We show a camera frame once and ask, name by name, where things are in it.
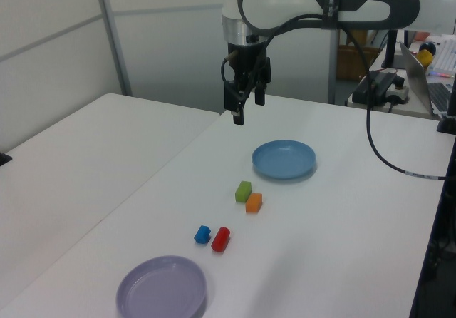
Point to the silver laptop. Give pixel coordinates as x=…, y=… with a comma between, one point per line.
x=417, y=79

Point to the black power box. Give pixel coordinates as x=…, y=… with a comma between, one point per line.
x=374, y=86

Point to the orange bowl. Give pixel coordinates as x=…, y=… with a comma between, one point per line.
x=421, y=36

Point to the blue block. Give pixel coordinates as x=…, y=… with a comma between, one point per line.
x=202, y=234

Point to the black monitor stand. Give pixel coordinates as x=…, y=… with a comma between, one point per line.
x=392, y=50

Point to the cardboard box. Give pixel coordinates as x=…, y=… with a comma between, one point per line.
x=352, y=63

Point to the red block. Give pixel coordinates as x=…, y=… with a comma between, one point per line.
x=220, y=239

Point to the orange block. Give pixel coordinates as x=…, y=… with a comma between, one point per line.
x=254, y=203

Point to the grey partition post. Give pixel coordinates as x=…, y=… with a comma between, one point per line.
x=333, y=68

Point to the yellow ball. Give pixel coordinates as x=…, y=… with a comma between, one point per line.
x=425, y=60

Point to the green block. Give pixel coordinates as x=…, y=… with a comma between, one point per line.
x=243, y=191

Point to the dark ball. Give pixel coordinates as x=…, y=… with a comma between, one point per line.
x=430, y=47

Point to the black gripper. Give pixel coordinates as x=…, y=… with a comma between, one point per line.
x=246, y=61

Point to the blue plate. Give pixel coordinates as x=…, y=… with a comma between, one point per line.
x=283, y=159

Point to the purple plate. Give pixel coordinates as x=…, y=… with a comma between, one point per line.
x=160, y=289

